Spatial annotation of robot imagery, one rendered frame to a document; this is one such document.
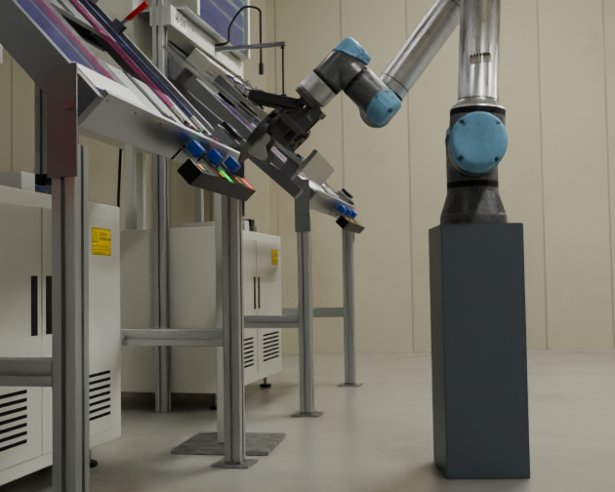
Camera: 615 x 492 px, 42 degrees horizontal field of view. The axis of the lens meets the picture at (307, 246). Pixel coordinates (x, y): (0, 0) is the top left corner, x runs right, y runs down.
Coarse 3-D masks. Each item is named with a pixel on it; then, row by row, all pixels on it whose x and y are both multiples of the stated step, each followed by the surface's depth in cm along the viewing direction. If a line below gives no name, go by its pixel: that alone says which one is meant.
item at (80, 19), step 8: (48, 0) 160; (56, 0) 167; (64, 0) 175; (56, 8) 163; (64, 8) 167; (72, 8) 176; (64, 16) 187; (72, 16) 169; (80, 16) 176; (72, 24) 186; (80, 24) 173; (88, 24) 175; (80, 32) 186; (88, 32) 194; (96, 32) 179; (88, 40) 186; (96, 40) 195
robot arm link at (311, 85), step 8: (312, 72) 175; (304, 80) 176; (312, 80) 174; (320, 80) 173; (304, 88) 175; (312, 88) 174; (320, 88) 173; (328, 88) 174; (312, 96) 174; (320, 96) 174; (328, 96) 175; (320, 104) 176
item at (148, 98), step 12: (120, 72) 161; (132, 84) 161; (144, 84) 173; (144, 96) 162; (156, 96) 173; (168, 96) 184; (156, 108) 161; (168, 108) 172; (180, 108) 184; (180, 120) 172
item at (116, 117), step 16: (112, 96) 127; (96, 112) 127; (112, 112) 131; (128, 112) 134; (144, 112) 138; (96, 128) 131; (112, 128) 134; (128, 128) 138; (144, 128) 143; (160, 128) 147; (176, 128) 152; (144, 144) 148; (160, 144) 153; (176, 144) 158; (208, 144) 169; (224, 144) 178; (176, 160) 163
